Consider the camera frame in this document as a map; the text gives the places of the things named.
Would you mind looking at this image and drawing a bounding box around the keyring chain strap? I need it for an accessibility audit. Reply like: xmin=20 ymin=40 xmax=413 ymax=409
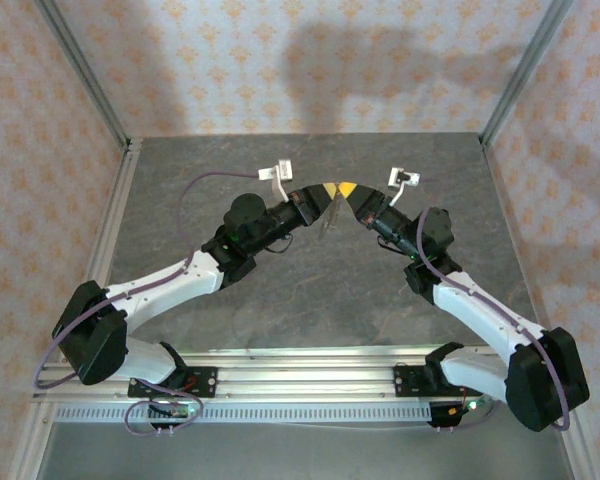
xmin=318 ymin=197 xmax=345 ymax=237

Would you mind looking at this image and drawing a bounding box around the grey metal lower panel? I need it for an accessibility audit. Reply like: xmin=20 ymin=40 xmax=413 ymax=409
xmin=34 ymin=422 xmax=577 ymax=480

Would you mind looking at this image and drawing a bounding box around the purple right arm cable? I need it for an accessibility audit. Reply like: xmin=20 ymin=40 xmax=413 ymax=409
xmin=417 ymin=174 xmax=572 ymax=434

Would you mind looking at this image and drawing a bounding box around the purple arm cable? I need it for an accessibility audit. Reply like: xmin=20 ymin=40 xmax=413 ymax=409
xmin=417 ymin=174 xmax=572 ymax=434
xmin=32 ymin=170 xmax=260 ymax=437

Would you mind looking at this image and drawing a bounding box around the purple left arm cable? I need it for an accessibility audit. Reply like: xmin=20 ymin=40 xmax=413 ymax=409
xmin=32 ymin=170 xmax=260 ymax=437

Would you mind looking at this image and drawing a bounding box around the aluminium table side rail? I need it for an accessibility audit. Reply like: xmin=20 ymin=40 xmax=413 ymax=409
xmin=83 ymin=138 xmax=144 ymax=296

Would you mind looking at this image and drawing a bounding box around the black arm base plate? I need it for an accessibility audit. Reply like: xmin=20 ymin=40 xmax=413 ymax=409
xmin=393 ymin=363 xmax=483 ymax=399
xmin=127 ymin=366 xmax=218 ymax=399

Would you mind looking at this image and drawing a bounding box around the aluminium rail beam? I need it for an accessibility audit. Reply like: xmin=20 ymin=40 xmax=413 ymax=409
xmin=32 ymin=342 xmax=581 ymax=404

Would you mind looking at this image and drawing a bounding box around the black cable bracket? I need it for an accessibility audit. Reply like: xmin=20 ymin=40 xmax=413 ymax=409
xmin=426 ymin=402 xmax=462 ymax=434

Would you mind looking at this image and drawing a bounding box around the aluminium frame post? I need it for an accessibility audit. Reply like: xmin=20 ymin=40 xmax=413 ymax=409
xmin=33 ymin=0 xmax=131 ymax=149
xmin=479 ymin=0 xmax=576 ymax=146

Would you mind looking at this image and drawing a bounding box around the white slotted cable duct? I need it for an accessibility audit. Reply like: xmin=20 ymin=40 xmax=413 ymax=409
xmin=53 ymin=402 xmax=434 ymax=424

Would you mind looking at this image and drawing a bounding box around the aluminium frame leg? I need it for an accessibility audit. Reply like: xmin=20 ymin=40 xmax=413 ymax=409
xmin=552 ymin=399 xmax=600 ymax=480
xmin=7 ymin=399 xmax=56 ymax=480

